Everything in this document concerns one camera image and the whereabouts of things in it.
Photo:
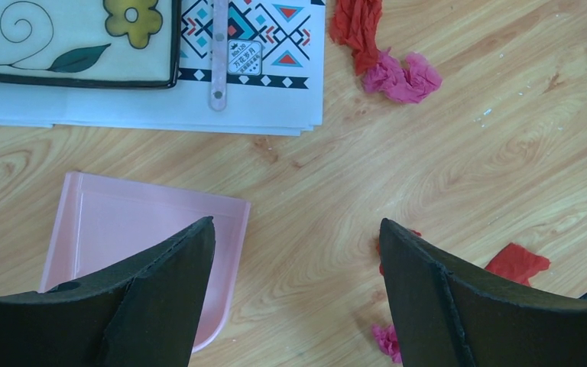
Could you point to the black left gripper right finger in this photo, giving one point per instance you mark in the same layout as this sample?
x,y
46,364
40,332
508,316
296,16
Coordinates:
x,y
449,312

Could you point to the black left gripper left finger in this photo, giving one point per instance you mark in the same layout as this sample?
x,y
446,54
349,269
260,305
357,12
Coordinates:
x,y
141,311

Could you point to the pink dustpan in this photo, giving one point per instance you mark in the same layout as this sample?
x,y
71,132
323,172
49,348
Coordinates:
x,y
103,220

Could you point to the magenta paper scrap front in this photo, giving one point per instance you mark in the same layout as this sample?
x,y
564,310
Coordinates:
x,y
386,338

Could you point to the red paper scrap front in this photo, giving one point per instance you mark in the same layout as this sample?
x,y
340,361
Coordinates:
x,y
516,263

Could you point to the magenta paper scrap by placemat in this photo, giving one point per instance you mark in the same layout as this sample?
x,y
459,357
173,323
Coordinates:
x,y
410,83

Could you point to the floral square plate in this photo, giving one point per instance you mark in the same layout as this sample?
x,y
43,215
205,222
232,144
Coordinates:
x,y
90,44

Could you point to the patterned white placemat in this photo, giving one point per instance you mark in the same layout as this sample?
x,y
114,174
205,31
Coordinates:
x,y
248,67

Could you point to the red paper scrap by placemat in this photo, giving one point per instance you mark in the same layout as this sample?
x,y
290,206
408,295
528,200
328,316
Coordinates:
x,y
354,24

